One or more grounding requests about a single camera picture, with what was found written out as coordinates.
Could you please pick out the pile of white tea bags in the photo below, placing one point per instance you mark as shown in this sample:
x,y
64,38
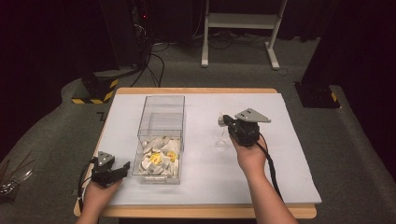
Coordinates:
x,y
155,159

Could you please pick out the black yellow striped stand base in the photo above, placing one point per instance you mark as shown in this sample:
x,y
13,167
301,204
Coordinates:
x,y
96,90

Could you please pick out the clear glass cup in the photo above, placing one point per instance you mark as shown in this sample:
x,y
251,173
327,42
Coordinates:
x,y
221,145

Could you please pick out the person's left hand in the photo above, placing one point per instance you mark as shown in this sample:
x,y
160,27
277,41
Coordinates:
x,y
98,199

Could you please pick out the single white tea bag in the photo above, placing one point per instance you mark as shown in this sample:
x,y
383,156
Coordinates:
x,y
220,121

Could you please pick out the white table mat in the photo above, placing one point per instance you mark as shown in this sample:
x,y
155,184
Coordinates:
x,y
202,183

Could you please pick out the white metal stand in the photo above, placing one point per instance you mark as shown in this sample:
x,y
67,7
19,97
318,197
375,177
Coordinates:
x,y
239,21

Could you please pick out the wooden table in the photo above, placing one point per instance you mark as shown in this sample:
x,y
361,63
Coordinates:
x,y
186,90

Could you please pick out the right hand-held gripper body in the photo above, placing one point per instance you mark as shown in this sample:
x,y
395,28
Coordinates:
x,y
246,132

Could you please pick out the person's right hand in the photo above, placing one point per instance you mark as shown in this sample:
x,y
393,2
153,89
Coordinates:
x,y
250,158

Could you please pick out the clear acrylic drawer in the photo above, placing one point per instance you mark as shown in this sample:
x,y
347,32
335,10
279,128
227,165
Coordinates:
x,y
158,180

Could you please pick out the black equipment tower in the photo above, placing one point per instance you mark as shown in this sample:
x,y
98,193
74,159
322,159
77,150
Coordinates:
x,y
138,34

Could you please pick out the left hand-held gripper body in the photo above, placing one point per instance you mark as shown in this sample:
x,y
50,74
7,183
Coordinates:
x,y
104,175

